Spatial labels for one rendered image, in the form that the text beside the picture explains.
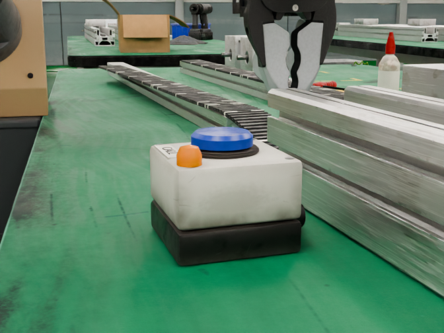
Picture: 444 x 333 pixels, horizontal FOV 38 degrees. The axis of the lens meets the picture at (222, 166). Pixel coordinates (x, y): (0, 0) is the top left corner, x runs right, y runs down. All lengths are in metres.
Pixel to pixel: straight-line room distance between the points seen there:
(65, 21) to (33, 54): 10.43
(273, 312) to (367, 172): 0.12
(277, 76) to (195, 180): 0.27
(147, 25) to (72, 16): 8.83
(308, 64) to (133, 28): 2.04
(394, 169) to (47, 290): 0.21
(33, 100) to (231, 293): 0.69
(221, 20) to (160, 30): 9.10
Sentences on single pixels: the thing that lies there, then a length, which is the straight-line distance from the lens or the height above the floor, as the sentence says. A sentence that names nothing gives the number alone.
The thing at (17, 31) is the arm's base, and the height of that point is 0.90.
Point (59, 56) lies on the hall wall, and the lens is 11.49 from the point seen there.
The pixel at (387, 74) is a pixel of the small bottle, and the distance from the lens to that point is 1.18.
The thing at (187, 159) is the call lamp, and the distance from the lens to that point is 0.37.
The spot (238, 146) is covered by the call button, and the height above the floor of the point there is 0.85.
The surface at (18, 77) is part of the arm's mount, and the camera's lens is 1.01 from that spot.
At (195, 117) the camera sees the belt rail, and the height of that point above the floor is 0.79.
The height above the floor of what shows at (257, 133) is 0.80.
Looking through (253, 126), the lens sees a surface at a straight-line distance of 0.71.
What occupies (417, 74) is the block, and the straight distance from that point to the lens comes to 0.70.
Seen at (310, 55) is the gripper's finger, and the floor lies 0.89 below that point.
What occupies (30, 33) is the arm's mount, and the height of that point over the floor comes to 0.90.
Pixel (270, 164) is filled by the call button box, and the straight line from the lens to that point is 0.39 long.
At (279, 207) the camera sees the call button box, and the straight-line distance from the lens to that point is 0.40.
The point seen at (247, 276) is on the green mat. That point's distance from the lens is 0.37.
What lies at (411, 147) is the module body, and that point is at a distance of 0.37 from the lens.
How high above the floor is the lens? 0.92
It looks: 13 degrees down
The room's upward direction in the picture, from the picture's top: straight up
